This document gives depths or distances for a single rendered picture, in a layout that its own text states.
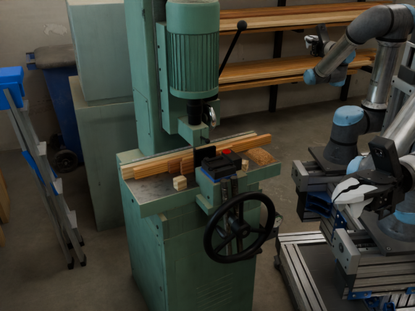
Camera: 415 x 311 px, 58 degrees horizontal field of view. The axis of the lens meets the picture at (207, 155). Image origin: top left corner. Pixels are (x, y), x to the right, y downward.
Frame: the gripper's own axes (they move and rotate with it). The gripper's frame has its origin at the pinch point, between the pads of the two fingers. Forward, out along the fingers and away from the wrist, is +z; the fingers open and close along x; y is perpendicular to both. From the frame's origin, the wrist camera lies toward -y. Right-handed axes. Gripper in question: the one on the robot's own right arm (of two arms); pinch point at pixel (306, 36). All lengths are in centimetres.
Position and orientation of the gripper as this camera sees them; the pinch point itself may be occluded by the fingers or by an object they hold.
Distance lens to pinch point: 217.1
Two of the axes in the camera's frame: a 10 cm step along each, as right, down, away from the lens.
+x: 9.3, -2.8, 2.4
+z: -3.5, -4.6, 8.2
